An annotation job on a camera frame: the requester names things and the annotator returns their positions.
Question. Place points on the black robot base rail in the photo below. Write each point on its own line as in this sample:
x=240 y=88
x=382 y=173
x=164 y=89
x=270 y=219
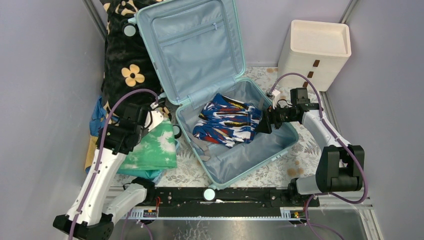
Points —
x=232 y=203

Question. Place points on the green white tie-dye cloth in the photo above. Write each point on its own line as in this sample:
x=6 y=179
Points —
x=156 y=151

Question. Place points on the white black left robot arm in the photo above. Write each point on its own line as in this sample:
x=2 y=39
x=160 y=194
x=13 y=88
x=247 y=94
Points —
x=89 y=217

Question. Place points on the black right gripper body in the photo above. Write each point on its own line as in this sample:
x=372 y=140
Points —
x=283 y=115

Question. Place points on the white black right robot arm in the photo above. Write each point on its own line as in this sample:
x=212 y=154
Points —
x=340 y=167

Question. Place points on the black floral plush blanket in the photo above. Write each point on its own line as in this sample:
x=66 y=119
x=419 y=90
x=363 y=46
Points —
x=127 y=64

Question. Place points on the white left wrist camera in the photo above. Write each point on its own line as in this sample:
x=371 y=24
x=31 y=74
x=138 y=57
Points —
x=154 y=117

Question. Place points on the blue yellow cloth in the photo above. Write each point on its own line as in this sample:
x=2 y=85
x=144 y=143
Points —
x=96 y=122

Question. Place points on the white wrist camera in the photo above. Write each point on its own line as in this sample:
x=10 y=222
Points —
x=154 y=117
x=275 y=96

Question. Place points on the white three-drawer storage cabinet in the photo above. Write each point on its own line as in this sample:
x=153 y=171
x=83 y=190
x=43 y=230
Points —
x=317 y=50

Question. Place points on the teal cloth bottom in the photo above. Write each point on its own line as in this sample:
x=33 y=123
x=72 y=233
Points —
x=139 y=173

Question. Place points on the floral patterned floor mat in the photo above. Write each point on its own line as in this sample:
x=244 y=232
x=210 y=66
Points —
x=300 y=161

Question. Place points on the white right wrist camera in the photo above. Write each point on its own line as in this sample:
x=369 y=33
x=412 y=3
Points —
x=275 y=96

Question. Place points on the light blue perforated plastic basket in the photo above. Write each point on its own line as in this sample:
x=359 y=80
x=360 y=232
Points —
x=162 y=174

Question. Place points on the light blue ribbed suitcase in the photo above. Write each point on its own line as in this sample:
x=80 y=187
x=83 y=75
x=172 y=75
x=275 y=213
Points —
x=196 y=49

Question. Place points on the dark blue item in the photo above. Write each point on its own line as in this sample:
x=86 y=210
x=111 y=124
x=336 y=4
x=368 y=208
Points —
x=227 y=121

